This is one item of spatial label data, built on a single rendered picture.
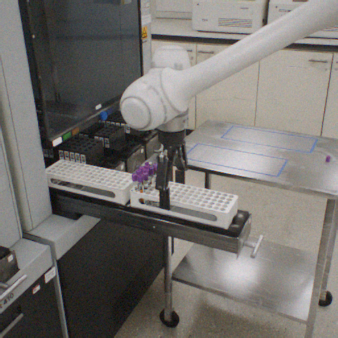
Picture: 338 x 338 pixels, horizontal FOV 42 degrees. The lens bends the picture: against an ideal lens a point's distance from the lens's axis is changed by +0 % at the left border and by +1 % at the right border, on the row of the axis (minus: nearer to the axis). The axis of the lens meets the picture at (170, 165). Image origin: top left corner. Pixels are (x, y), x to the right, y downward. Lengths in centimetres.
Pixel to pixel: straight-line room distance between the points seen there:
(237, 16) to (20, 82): 242
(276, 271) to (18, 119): 120
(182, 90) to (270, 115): 264
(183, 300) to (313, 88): 193
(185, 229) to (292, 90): 237
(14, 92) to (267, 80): 251
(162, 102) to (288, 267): 119
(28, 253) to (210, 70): 72
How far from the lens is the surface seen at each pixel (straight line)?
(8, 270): 120
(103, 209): 132
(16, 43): 122
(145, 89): 91
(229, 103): 360
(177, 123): 111
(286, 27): 98
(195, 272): 187
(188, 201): 120
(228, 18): 347
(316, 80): 339
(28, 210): 134
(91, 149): 151
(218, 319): 207
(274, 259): 198
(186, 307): 212
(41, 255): 129
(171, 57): 106
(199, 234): 120
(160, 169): 114
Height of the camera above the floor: 148
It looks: 26 degrees down
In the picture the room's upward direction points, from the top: 1 degrees counter-clockwise
